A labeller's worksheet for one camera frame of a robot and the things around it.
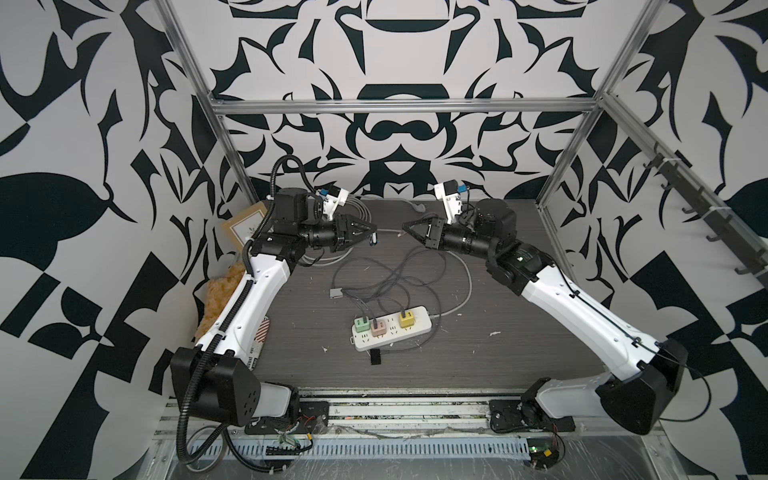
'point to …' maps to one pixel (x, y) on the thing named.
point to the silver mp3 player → (336, 293)
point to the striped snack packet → (262, 331)
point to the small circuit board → (543, 452)
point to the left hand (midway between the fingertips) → (370, 227)
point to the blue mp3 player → (374, 238)
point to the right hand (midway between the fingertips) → (404, 223)
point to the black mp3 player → (375, 356)
